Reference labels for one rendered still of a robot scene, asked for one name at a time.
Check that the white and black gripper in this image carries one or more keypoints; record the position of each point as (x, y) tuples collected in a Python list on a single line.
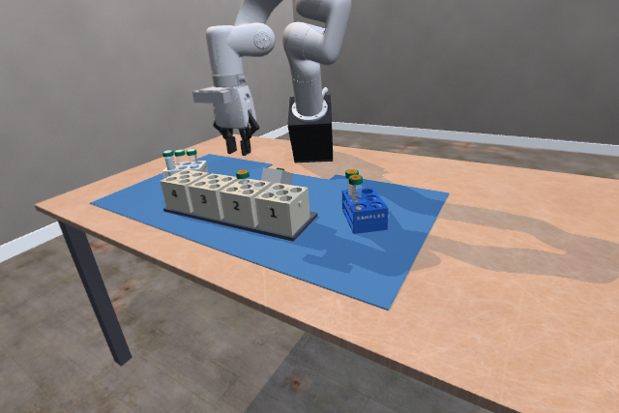
[(238, 114)]

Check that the white tube rack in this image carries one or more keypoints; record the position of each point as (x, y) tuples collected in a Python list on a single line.
[(202, 168)]

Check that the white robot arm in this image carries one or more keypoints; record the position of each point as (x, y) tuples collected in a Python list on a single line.
[(227, 44)]

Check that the blue flat mat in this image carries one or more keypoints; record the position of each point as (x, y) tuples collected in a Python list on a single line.
[(369, 267)]

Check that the blue tube rack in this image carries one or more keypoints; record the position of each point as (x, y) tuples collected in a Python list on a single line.
[(371, 217)]

